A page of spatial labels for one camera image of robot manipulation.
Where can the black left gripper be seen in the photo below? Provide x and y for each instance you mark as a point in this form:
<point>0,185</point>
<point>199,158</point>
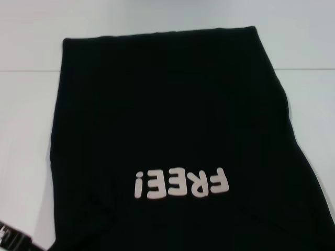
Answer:
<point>9,239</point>

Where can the black shirt with FREE print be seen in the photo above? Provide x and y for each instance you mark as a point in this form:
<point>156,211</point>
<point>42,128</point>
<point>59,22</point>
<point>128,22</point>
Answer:
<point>167,104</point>

